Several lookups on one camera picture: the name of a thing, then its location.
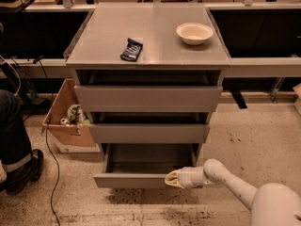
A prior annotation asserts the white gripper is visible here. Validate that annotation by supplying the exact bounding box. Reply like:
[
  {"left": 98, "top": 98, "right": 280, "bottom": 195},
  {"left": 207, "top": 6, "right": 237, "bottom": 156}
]
[{"left": 165, "top": 167, "right": 204, "bottom": 188}]

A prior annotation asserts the grey bottom drawer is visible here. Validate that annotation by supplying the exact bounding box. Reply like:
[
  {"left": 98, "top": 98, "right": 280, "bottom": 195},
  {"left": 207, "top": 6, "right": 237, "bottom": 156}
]
[{"left": 94, "top": 143, "right": 199, "bottom": 188}]

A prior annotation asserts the grey drawer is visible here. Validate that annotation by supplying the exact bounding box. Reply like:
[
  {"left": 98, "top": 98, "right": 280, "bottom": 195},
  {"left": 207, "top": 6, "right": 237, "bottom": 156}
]
[
  {"left": 74, "top": 70, "right": 222, "bottom": 113},
  {"left": 89, "top": 112, "right": 210, "bottom": 144},
  {"left": 94, "top": 143, "right": 199, "bottom": 188}
]

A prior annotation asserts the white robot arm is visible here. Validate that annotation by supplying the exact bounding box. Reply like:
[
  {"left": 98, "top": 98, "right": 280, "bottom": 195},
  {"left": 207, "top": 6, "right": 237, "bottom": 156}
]
[{"left": 165, "top": 159, "right": 301, "bottom": 226}]

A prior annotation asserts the grey middle drawer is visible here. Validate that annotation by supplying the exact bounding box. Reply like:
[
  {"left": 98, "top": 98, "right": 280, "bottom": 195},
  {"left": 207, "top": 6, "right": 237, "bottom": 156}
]
[{"left": 89, "top": 112, "right": 210, "bottom": 144}]

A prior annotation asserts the grey drawer cabinet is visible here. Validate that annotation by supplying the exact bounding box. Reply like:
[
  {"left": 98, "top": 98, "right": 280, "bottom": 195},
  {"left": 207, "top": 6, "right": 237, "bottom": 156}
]
[{"left": 68, "top": 15, "right": 226, "bottom": 148}]

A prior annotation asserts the grey top drawer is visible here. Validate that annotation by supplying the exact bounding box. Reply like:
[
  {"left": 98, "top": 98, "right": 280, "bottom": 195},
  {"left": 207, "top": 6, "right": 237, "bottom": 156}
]
[{"left": 74, "top": 70, "right": 222, "bottom": 113}]

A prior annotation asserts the crumpled green white wrapper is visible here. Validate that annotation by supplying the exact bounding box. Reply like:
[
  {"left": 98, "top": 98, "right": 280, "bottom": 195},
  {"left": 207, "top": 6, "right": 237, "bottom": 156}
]
[{"left": 60, "top": 104, "right": 89, "bottom": 125}]

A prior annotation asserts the brown cardboard box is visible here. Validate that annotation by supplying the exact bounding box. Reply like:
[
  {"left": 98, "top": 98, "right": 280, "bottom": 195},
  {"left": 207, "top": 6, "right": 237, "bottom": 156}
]
[{"left": 42, "top": 79, "right": 99, "bottom": 153}]

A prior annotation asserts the dark blue snack packet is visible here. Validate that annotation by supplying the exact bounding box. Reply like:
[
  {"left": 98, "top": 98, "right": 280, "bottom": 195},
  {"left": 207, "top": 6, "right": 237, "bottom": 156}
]
[{"left": 120, "top": 38, "right": 143, "bottom": 62}]

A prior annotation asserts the white paper bowl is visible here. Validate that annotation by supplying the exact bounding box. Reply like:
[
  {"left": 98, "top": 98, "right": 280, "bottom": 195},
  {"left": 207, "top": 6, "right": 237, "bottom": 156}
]
[{"left": 176, "top": 23, "right": 214, "bottom": 45}]

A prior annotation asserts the black shoe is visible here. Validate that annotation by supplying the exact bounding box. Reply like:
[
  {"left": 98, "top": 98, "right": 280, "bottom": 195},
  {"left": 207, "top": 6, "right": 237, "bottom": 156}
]
[{"left": 3, "top": 149, "right": 44, "bottom": 196}]

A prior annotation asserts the dark trouser leg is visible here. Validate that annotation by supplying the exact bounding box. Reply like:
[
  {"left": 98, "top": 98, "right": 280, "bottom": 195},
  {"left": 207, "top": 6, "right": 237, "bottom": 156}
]
[{"left": 0, "top": 90, "right": 32, "bottom": 172}]

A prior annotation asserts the black table bracket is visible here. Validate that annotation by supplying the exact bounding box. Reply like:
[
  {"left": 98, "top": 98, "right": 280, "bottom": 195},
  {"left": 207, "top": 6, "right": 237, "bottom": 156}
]
[{"left": 230, "top": 90, "right": 247, "bottom": 109}]

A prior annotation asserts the black floor cable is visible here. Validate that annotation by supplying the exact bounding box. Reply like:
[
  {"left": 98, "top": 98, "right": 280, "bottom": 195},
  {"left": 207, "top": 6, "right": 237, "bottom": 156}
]
[{"left": 45, "top": 120, "right": 62, "bottom": 226}]

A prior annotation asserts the grey workbench frame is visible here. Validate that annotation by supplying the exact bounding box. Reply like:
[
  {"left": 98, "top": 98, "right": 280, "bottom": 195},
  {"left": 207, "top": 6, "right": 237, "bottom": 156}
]
[{"left": 1, "top": 3, "right": 301, "bottom": 78}]

